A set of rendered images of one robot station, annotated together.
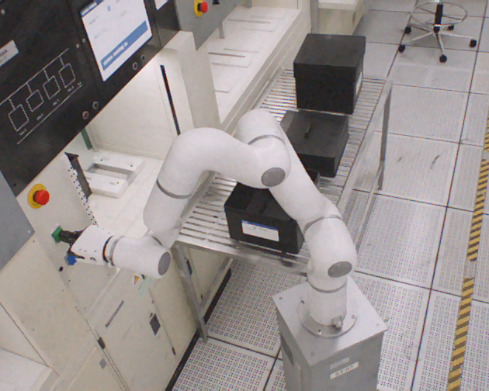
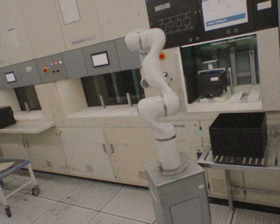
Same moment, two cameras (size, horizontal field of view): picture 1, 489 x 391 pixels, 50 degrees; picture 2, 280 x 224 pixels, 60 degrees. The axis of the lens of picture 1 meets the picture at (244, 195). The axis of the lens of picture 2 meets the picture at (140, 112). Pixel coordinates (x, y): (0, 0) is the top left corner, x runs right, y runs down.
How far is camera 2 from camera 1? 1.91 m
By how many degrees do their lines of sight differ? 83
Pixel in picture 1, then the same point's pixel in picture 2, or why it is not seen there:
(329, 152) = not seen: outside the picture
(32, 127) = (166, 33)
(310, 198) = (144, 70)
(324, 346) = (150, 166)
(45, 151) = (169, 43)
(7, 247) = not seen: hidden behind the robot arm
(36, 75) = (174, 16)
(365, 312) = (168, 178)
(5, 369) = not seen: hidden behind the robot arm
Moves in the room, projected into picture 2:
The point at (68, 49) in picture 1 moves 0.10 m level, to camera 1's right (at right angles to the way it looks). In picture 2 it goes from (190, 12) to (193, 10)
